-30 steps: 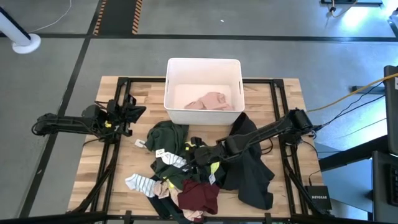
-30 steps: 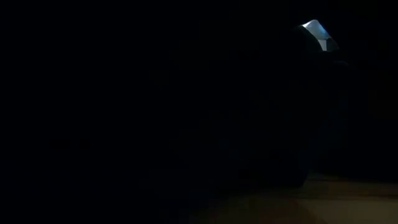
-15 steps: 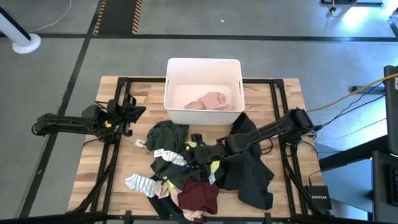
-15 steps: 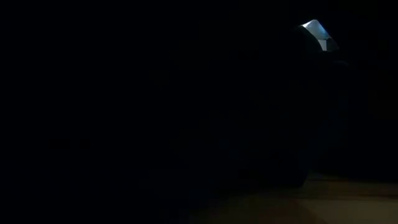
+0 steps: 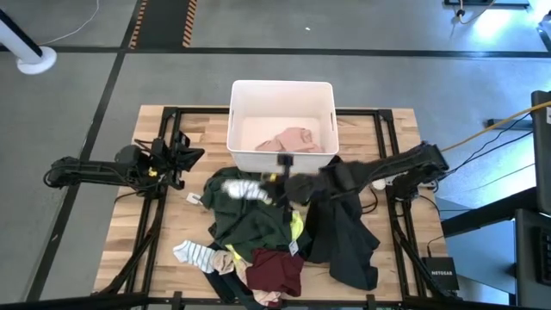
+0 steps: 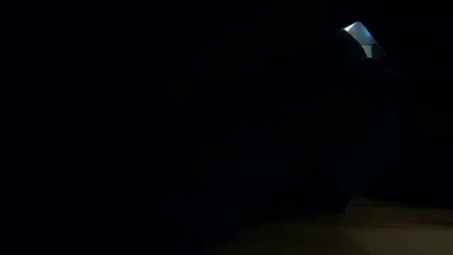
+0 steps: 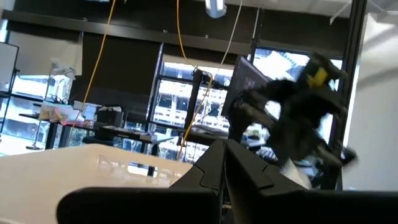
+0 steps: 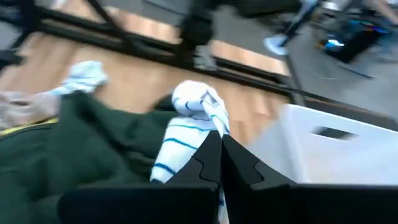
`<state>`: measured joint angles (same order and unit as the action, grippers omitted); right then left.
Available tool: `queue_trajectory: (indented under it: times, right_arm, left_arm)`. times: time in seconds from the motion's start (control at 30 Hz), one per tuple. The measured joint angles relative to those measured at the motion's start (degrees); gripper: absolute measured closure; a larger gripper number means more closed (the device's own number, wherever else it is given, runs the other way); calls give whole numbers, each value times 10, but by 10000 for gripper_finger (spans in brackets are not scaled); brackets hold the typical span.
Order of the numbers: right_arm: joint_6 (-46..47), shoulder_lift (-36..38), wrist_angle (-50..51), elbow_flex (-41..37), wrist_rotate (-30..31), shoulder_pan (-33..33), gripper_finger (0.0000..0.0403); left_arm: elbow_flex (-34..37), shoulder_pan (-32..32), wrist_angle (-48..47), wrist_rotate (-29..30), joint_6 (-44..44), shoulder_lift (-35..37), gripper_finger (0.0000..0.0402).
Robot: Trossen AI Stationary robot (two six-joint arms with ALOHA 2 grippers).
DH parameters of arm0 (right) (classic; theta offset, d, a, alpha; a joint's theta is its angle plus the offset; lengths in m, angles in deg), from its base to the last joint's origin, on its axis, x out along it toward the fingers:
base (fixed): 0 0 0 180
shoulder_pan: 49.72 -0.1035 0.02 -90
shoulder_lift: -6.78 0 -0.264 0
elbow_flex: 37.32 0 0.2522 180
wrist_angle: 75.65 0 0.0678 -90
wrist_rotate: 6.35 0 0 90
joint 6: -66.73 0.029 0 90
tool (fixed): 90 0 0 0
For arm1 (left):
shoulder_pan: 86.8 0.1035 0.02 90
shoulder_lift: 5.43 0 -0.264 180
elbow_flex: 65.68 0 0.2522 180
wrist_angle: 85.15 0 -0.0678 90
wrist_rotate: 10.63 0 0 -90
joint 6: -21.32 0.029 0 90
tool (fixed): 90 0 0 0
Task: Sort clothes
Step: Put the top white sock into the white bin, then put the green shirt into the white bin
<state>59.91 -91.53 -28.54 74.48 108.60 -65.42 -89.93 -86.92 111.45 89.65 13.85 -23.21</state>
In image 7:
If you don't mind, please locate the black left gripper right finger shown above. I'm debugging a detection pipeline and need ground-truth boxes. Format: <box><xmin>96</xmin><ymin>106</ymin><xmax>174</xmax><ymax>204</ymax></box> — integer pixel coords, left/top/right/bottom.
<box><xmin>224</xmin><ymin>139</ymin><xmax>398</xmax><ymax>224</ymax></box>

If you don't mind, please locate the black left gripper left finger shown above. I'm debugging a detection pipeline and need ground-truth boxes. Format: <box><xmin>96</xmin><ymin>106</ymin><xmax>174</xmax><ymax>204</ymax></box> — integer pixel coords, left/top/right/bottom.
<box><xmin>57</xmin><ymin>139</ymin><xmax>225</xmax><ymax>224</ymax></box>

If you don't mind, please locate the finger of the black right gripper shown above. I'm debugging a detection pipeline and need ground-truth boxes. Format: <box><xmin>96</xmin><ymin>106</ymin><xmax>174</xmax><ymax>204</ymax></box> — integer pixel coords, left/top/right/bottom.
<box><xmin>307</xmin><ymin>99</ymin><xmax>358</xmax><ymax>170</ymax></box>
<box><xmin>269</xmin><ymin>93</ymin><xmax>315</xmax><ymax>166</ymax></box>

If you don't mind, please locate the white cloth garment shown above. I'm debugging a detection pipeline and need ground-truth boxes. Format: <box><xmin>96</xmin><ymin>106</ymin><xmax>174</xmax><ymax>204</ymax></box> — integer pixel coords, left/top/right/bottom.
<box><xmin>279</xmin><ymin>157</ymin><xmax>313</xmax><ymax>190</ymax></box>

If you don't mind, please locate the black computer monitor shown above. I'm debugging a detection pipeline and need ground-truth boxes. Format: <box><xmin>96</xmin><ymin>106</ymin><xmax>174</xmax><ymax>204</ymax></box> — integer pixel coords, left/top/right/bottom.
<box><xmin>221</xmin><ymin>55</ymin><xmax>272</xmax><ymax>118</ymax></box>

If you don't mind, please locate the black box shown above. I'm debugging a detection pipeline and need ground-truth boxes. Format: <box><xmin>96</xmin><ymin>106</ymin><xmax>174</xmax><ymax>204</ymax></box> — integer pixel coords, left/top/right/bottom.
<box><xmin>95</xmin><ymin>106</ymin><xmax>125</xmax><ymax>128</ymax></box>

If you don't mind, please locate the white perforated plastic basket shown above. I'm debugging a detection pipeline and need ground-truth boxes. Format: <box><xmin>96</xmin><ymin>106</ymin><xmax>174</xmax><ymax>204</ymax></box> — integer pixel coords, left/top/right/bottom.
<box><xmin>0</xmin><ymin>143</ymin><xmax>194</xmax><ymax>224</ymax></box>

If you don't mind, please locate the black stand pole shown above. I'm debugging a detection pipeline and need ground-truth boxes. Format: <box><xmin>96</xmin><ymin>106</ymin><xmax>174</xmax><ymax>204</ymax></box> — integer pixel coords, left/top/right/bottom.
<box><xmin>183</xmin><ymin>68</ymin><xmax>203</xmax><ymax>138</ymax></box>

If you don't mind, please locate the clear plastic container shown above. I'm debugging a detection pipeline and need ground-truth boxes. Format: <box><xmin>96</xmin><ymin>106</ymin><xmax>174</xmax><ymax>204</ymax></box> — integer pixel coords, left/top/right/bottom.
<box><xmin>73</xmin><ymin>100</ymin><xmax>102</xmax><ymax>128</ymax></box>

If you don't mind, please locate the clear plastic storage box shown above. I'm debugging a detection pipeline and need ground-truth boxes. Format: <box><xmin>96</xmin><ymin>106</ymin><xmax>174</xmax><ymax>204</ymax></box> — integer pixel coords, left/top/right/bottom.
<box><xmin>39</xmin><ymin>101</ymin><xmax>85</xmax><ymax>126</ymax></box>

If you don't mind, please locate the white ceiling lamp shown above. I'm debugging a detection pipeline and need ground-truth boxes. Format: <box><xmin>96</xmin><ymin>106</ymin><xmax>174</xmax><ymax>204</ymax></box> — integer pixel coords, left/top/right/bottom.
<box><xmin>204</xmin><ymin>0</ymin><xmax>228</xmax><ymax>19</ymax></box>

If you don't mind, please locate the floor stand with white head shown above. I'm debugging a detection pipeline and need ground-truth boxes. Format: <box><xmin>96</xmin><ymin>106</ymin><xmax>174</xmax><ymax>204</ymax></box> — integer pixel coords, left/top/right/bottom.
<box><xmin>25</xmin><ymin>57</ymin><xmax>77</xmax><ymax>151</ymax></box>

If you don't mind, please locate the white whiteboard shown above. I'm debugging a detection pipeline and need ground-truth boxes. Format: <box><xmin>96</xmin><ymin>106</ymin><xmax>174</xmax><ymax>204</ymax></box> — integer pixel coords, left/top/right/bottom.
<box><xmin>0</xmin><ymin>42</ymin><xmax>20</xmax><ymax>93</ymax></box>

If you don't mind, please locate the black vertical frame post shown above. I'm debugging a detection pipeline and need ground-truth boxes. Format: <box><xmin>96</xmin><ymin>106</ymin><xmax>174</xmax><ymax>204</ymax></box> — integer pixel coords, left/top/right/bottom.
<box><xmin>328</xmin><ymin>0</ymin><xmax>368</xmax><ymax>191</ymax></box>

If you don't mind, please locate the white hanging strap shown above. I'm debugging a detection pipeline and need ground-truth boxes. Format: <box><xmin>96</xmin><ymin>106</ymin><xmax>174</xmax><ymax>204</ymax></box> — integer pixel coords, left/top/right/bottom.
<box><xmin>329</xmin><ymin>0</ymin><xmax>352</xmax><ymax>25</ymax></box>

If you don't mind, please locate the white hanging cable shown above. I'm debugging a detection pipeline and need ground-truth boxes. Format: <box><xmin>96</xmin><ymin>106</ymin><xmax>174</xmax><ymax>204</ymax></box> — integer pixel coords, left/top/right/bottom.
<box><xmin>220</xmin><ymin>0</ymin><xmax>243</xmax><ymax>66</ymax></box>

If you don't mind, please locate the thin yellow hanging cable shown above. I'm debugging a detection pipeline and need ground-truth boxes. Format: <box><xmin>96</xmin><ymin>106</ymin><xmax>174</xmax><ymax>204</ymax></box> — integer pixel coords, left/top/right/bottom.
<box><xmin>70</xmin><ymin>0</ymin><xmax>118</xmax><ymax>128</ymax></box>

